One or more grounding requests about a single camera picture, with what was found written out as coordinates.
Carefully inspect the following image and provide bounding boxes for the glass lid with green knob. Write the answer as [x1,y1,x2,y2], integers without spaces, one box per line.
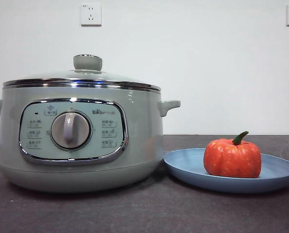
[2,54,161,92]

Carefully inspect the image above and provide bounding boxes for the orange pumpkin with green stem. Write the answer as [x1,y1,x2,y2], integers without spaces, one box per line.
[203,131,262,179]

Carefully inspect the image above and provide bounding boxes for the pale green electric steamer pot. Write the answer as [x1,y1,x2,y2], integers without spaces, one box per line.
[0,85,181,194]

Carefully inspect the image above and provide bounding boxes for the blue round plate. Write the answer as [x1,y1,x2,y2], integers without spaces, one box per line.
[163,148,289,194]

